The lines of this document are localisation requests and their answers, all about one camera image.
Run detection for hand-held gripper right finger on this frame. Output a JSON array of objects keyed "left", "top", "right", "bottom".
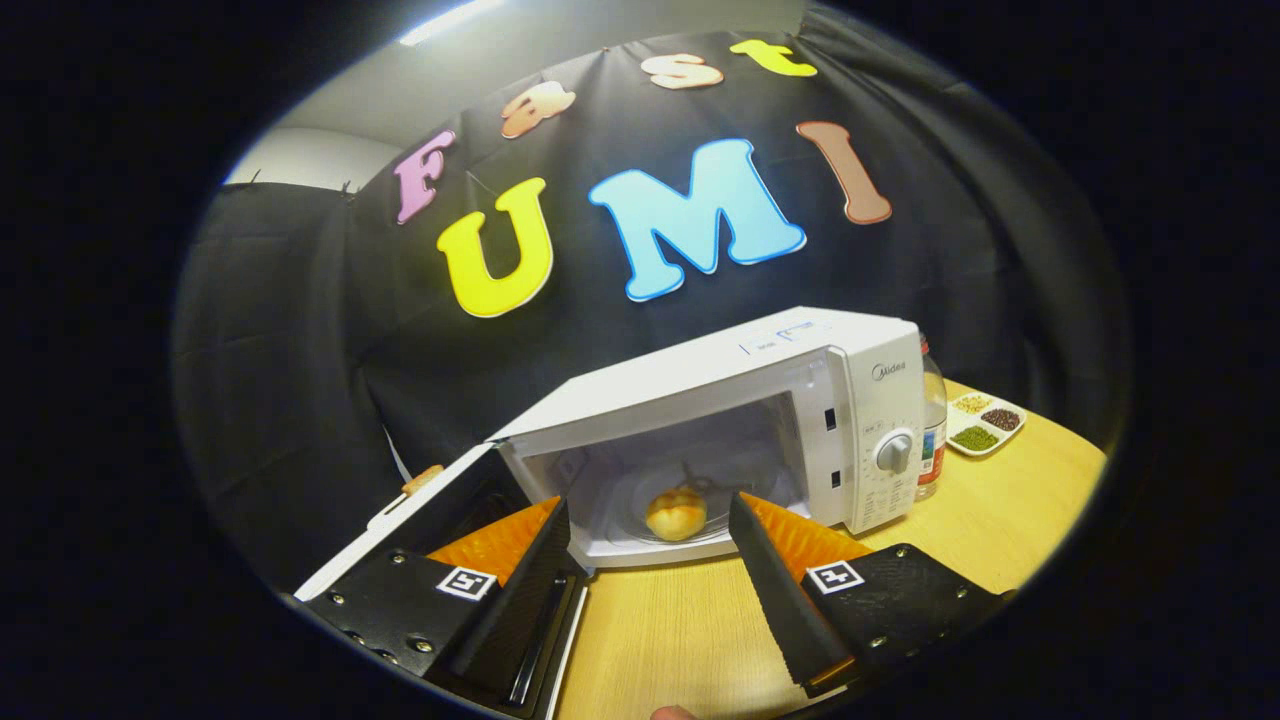
[{"left": 728, "top": 492, "right": 1011, "bottom": 699}]

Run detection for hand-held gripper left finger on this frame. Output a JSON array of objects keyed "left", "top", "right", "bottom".
[{"left": 297, "top": 497, "right": 573, "bottom": 701}]

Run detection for golden bread bun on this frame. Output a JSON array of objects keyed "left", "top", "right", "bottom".
[{"left": 645, "top": 486, "right": 709, "bottom": 542}]

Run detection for white microwave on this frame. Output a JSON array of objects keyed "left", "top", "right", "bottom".
[{"left": 293, "top": 306, "right": 926, "bottom": 720}]

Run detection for clear plastic water bottle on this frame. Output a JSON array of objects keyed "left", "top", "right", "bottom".
[{"left": 915, "top": 335, "right": 948, "bottom": 502}]

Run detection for divided dish of beans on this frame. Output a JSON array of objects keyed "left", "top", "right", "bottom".
[{"left": 945, "top": 392, "right": 1028, "bottom": 458}]

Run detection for black backdrop cloth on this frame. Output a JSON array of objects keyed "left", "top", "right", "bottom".
[{"left": 170, "top": 5, "right": 1131, "bottom": 601}]

